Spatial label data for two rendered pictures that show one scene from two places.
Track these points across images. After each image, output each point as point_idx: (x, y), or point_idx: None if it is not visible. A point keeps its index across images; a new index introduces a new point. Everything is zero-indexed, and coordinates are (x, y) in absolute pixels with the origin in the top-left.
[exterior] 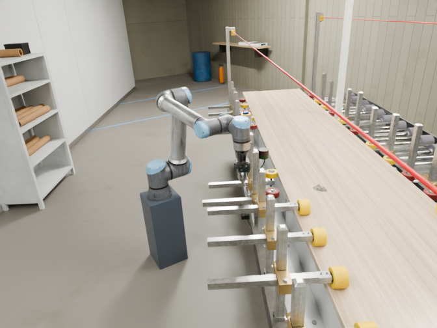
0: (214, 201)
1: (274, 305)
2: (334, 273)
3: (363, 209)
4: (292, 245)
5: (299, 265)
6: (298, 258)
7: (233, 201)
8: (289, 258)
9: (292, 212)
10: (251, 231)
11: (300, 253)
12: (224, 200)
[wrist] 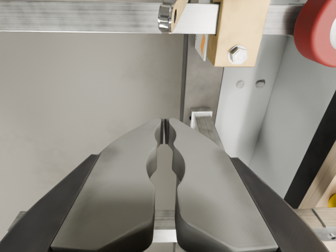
0: (17, 26)
1: (183, 249)
2: None
3: None
4: (272, 80)
5: (253, 136)
6: (262, 120)
7: (115, 32)
8: (244, 117)
9: (324, 161)
10: (185, 44)
11: (269, 129)
12: (64, 18)
